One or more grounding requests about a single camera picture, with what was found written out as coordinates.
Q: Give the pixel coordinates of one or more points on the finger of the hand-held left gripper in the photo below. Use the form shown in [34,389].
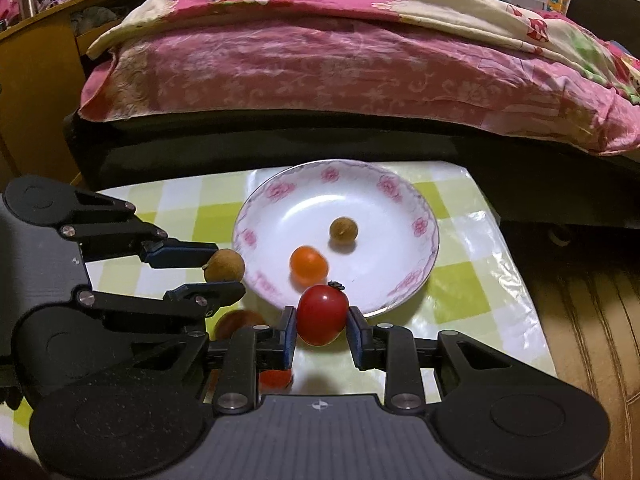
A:
[220,292]
[180,255]

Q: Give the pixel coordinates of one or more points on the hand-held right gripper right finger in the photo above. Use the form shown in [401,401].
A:
[356,336]

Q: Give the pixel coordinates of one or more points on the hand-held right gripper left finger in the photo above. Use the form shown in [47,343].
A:
[288,335]

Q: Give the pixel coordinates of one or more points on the brown longan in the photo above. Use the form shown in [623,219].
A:
[225,266]
[342,229]

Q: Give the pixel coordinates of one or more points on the large reddish round fruit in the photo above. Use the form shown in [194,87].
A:
[236,322]

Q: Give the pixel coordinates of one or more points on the red cherry tomato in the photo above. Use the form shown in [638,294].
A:
[322,315]

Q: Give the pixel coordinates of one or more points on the orange cherry tomato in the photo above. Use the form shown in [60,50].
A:
[275,379]
[308,263]

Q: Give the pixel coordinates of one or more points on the white plate pink floral rim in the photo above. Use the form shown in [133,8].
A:
[380,260]

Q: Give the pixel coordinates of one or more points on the green checked tablecloth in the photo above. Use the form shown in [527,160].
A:
[475,285]

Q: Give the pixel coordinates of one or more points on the wooden bedside cabinet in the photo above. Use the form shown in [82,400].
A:
[35,85]

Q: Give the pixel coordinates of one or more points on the pink patterned bedsheet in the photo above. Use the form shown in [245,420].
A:
[300,70]

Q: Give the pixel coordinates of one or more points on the grey cloth in cabinet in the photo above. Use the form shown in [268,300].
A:
[95,15]

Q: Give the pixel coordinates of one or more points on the small yellow box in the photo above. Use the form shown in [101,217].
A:
[557,0]

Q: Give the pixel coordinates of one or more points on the dark bed frame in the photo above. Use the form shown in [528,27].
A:
[250,145]

